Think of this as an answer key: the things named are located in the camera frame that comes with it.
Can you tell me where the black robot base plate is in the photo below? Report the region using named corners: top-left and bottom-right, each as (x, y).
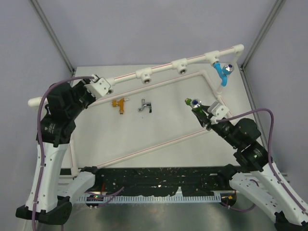
top-left (89, 164), bottom-right (247, 197)

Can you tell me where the white PVC pipe frame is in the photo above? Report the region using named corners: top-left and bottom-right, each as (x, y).
top-left (27, 44), bottom-right (244, 179)

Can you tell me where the chrome water faucet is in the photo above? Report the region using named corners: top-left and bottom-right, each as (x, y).
top-left (138, 99), bottom-right (152, 113)

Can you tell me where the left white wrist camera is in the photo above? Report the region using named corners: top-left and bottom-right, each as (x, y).
top-left (84, 74), bottom-right (111, 99)

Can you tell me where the white slotted cable duct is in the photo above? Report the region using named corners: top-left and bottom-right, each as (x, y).
top-left (77, 194), bottom-right (221, 203)

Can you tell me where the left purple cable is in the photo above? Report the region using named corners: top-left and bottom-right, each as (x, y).
top-left (31, 76), bottom-right (125, 231)

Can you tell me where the orange water faucet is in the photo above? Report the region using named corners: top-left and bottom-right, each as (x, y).
top-left (112, 98), bottom-right (129, 115)

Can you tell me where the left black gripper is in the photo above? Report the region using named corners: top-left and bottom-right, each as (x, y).
top-left (66, 77), bottom-right (98, 119)

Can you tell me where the green water faucet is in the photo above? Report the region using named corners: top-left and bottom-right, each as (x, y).
top-left (185, 98), bottom-right (203, 113)

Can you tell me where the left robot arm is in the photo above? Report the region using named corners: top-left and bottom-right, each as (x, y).
top-left (15, 77), bottom-right (103, 228)

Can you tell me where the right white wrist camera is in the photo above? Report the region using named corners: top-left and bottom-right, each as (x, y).
top-left (207, 102), bottom-right (229, 123)

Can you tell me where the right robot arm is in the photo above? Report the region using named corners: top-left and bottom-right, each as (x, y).
top-left (186, 99), bottom-right (308, 231)

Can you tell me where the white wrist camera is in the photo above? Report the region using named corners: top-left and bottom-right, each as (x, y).
top-left (84, 74), bottom-right (111, 99)
top-left (207, 102), bottom-right (229, 123)

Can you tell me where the blue water faucet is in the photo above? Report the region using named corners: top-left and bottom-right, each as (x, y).
top-left (213, 62), bottom-right (234, 87)

